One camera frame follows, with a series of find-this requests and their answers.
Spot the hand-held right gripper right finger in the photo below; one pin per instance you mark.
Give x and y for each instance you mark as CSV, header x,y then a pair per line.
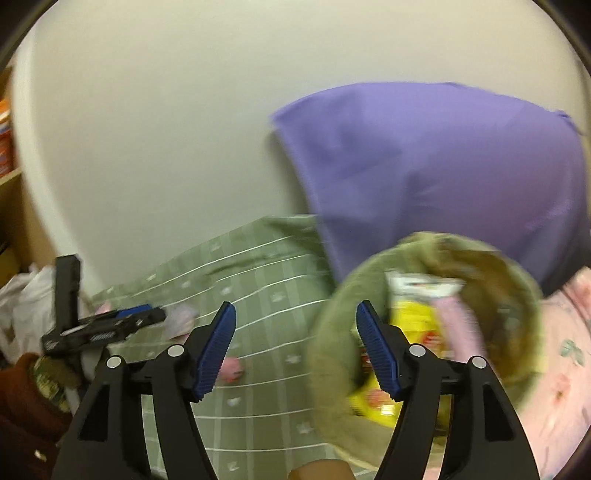
x,y
376,350

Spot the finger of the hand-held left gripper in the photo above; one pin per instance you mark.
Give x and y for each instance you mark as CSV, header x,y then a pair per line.
x,y
138,316

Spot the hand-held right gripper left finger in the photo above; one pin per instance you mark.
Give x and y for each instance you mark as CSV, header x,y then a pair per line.
x,y
217,350

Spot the yellow snack packet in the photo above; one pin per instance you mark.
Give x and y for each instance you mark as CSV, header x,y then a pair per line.
x,y
413,323

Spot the olive green bag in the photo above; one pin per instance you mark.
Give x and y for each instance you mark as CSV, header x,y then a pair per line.
x,y
332,332

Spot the white and green milk carton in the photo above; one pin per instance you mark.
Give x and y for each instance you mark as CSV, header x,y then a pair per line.
x,y
415,284

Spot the pink wrapper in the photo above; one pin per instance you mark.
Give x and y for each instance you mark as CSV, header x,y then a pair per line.
x,y
457,323

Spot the pink cup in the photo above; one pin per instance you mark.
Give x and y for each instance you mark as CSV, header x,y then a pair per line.
x,y
182,321

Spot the white plastic bag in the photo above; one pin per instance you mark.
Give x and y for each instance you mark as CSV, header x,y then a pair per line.
x,y
23,304

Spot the green checked bed sheet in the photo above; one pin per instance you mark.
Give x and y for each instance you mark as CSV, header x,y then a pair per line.
x,y
277,300

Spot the wooden shelf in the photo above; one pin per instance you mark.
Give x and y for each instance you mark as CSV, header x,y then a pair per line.
x,y
11,207

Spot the brown flat object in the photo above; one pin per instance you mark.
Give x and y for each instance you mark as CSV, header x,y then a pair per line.
x,y
323,470

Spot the orange box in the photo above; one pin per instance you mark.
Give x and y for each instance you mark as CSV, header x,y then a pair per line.
x,y
4,138

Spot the purple cloth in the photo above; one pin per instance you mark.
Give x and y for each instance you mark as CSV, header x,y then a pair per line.
x,y
438,184

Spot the pink floral bedding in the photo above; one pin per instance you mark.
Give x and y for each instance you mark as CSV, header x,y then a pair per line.
x,y
558,378

